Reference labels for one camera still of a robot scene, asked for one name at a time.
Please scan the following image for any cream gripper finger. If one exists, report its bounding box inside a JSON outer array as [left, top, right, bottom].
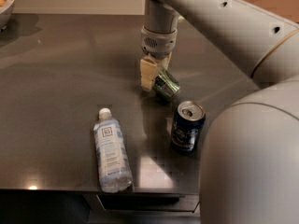
[[160, 53, 172, 70], [140, 57, 158, 91]]

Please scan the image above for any green soda can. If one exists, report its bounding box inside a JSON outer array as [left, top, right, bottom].
[[153, 68, 180, 102]]

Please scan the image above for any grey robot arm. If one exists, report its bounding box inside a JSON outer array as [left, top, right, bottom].
[[152, 0, 299, 224]]

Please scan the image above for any blue soda can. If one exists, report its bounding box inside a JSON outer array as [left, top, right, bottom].
[[171, 101, 206, 153]]

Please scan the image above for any clear plastic water bottle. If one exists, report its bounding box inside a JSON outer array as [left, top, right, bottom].
[[93, 108, 133, 193]]

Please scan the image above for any dark drawer under counter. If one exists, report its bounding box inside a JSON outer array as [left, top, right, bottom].
[[98, 193, 199, 213]]

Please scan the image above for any white bowl with fruit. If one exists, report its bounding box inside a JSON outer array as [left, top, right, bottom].
[[0, 0, 15, 31]]

